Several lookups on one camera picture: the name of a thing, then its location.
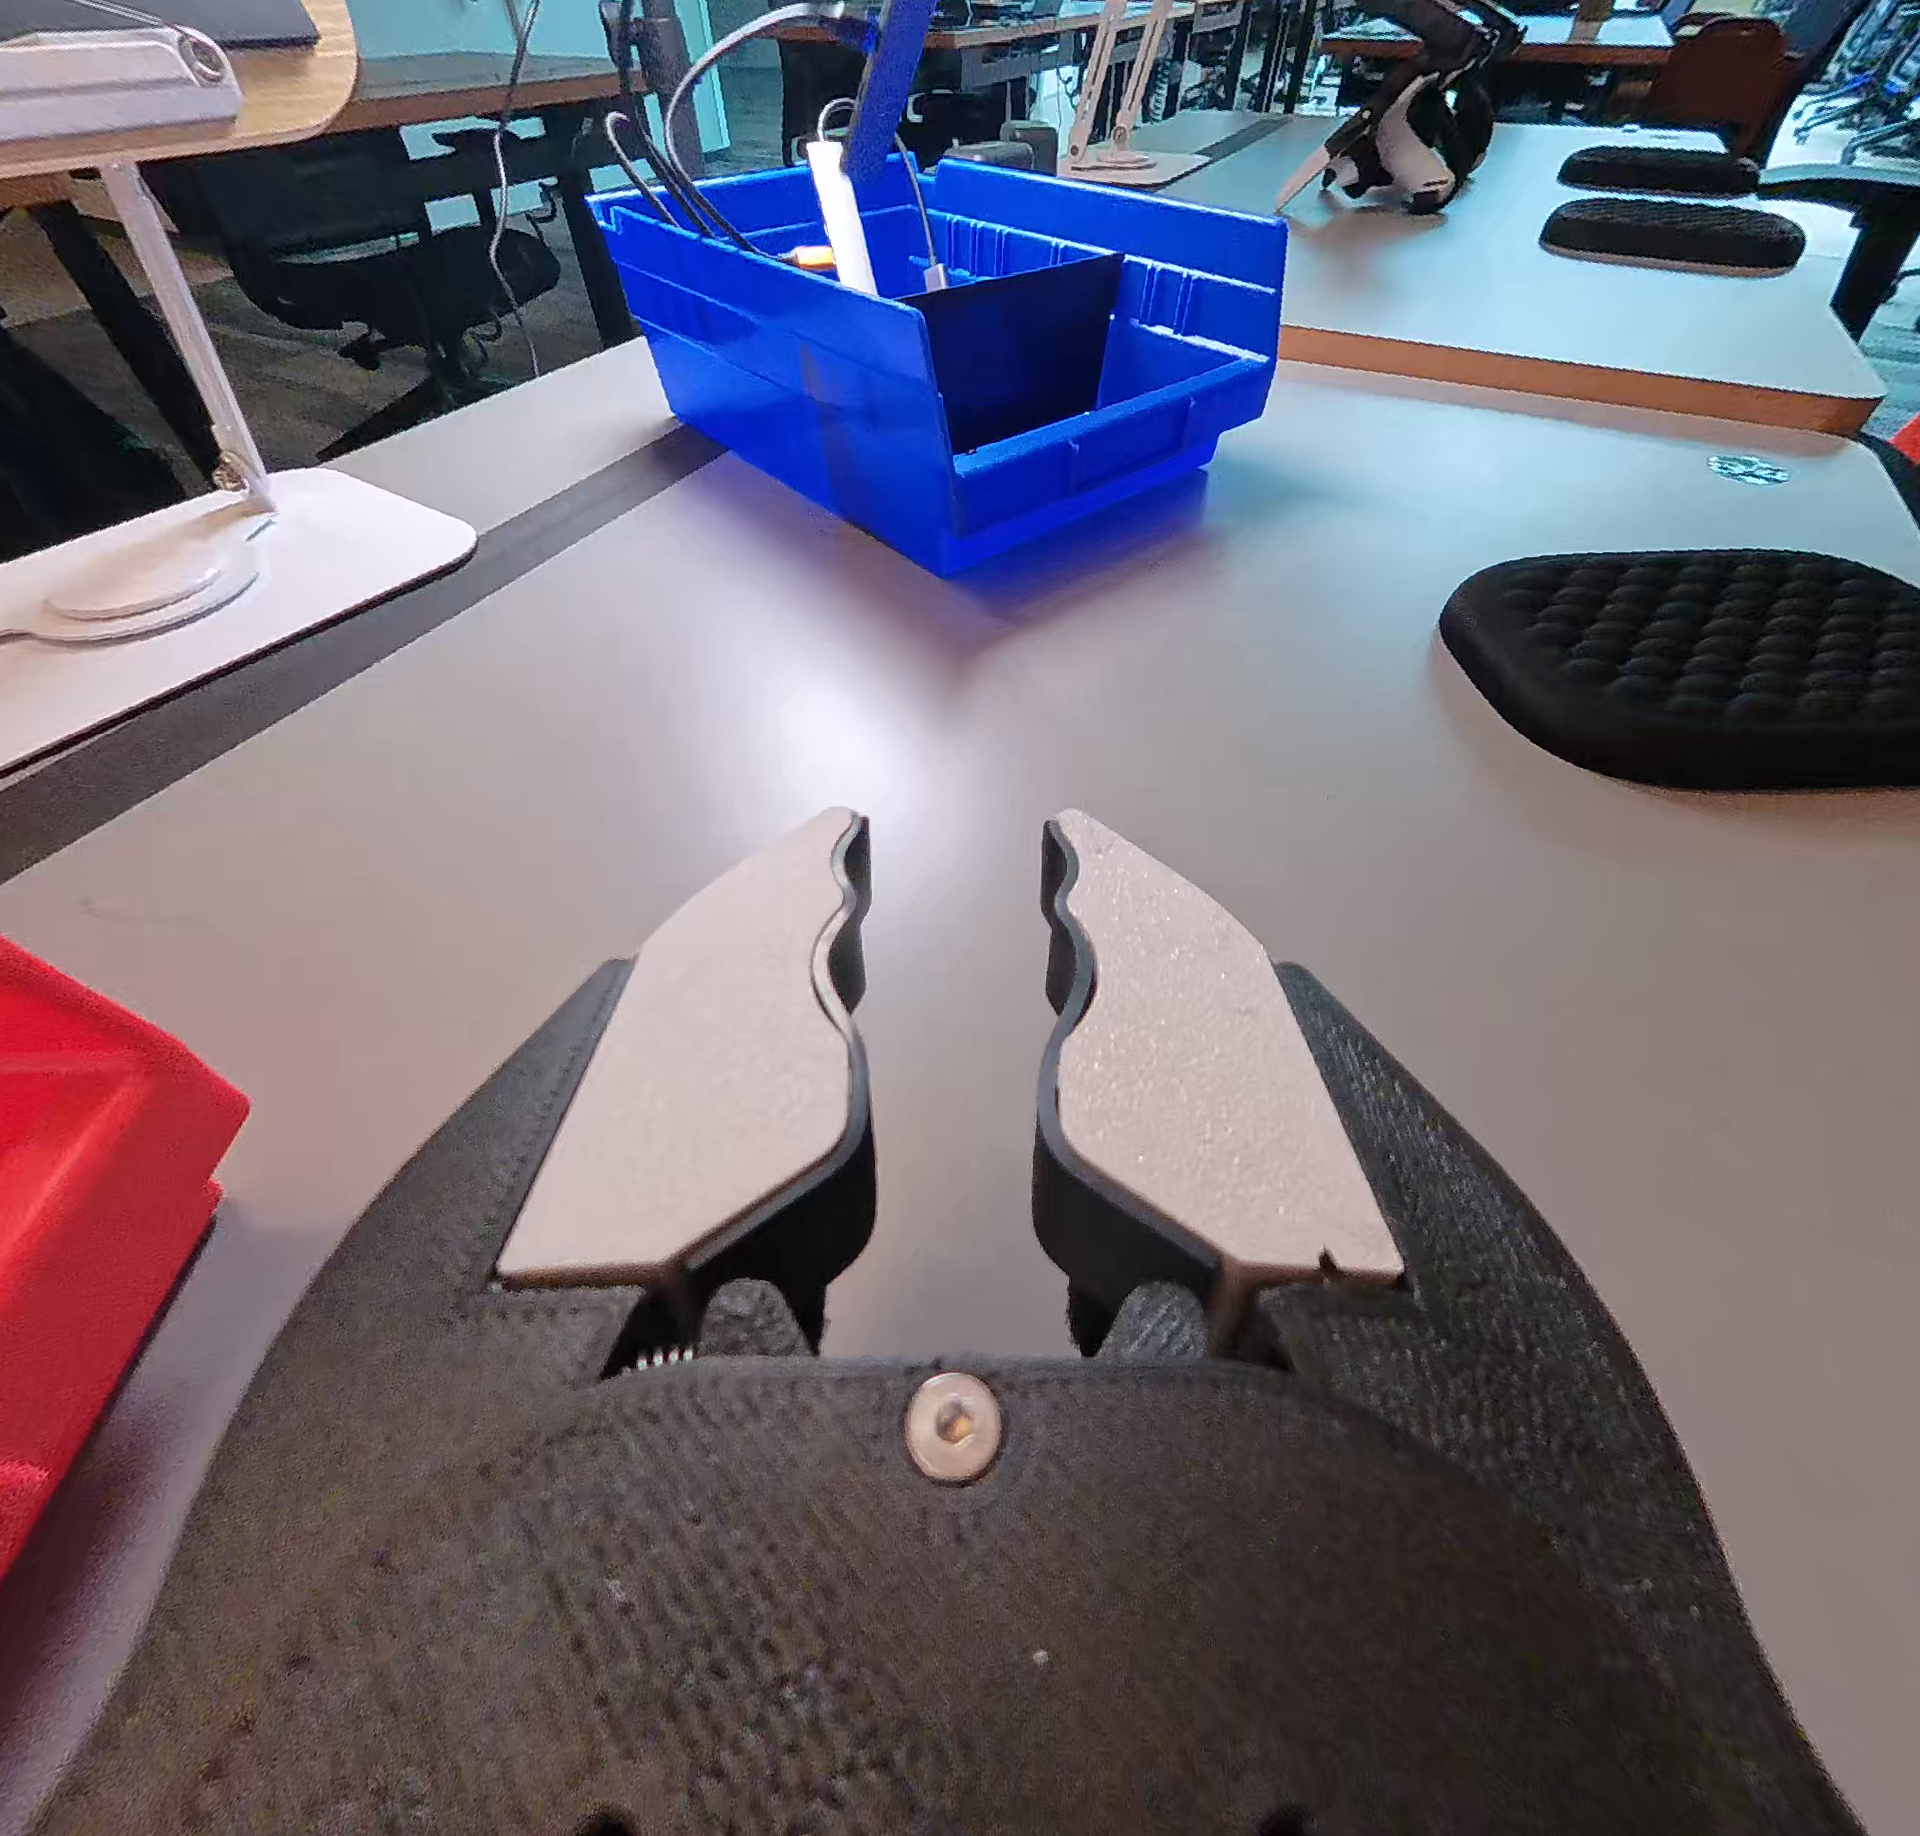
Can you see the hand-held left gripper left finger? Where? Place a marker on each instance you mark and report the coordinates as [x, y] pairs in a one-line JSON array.
[[706, 1102]]

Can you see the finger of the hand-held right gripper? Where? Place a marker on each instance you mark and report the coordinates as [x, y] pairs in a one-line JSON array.
[[1308, 177]]

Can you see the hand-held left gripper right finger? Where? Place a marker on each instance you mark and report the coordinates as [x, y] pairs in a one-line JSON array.
[[1202, 1102]]

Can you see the blue plastic bin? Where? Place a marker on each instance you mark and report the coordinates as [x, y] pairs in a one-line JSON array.
[[781, 367]]

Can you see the red plastic bin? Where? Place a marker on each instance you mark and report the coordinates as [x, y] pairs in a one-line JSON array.
[[91, 1191]]

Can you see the white usb adapter stick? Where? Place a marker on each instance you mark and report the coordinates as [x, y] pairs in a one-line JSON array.
[[848, 216]]

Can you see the white folding board stand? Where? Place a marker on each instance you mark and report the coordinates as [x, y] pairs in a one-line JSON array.
[[1157, 148], [347, 547]]

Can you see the black wrist rest pad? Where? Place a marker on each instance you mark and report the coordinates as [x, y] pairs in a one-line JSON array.
[[1673, 236], [1658, 171], [1697, 667]]

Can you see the grey power adapter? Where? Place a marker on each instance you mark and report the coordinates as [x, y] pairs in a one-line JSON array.
[[1022, 148]]

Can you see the brown office chair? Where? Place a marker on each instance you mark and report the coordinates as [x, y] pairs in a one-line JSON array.
[[1727, 82]]

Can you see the black bin divider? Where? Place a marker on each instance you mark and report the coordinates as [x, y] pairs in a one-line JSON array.
[[1022, 351]]

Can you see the blue bar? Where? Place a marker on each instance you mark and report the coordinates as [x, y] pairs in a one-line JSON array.
[[902, 51]]

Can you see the black office chair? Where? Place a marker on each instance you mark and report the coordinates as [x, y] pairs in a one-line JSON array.
[[376, 262]]

